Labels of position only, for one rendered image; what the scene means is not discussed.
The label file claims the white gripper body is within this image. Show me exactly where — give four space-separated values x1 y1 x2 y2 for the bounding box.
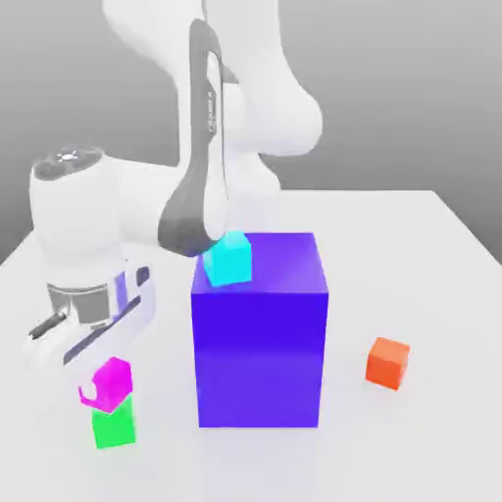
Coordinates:
26 287 157 387

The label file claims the small magenta cube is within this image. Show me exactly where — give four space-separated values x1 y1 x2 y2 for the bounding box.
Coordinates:
77 355 133 414

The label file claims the small green cube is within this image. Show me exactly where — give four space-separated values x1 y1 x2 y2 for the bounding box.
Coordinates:
91 393 137 450

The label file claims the small cyan cube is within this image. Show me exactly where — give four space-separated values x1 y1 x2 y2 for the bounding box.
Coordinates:
201 229 253 287

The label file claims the small orange cube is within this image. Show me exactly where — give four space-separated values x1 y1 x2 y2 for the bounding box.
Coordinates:
365 336 412 392

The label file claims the large blue box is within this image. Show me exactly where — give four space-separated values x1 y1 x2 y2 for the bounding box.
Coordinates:
190 231 329 429

